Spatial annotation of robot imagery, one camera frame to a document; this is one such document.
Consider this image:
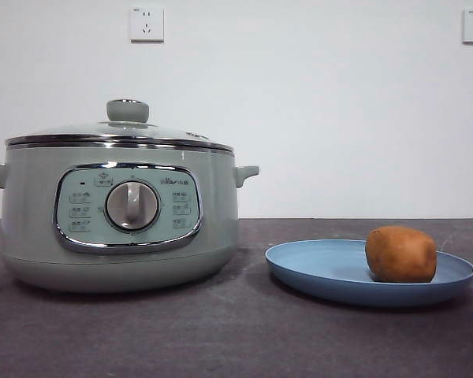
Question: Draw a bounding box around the glass lid with green knob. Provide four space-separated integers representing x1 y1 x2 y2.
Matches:
6 98 234 152

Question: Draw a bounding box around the blue round plate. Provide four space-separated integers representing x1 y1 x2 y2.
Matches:
264 238 473 308

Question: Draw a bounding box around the pale green electric steamer pot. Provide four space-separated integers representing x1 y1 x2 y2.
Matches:
0 139 260 293

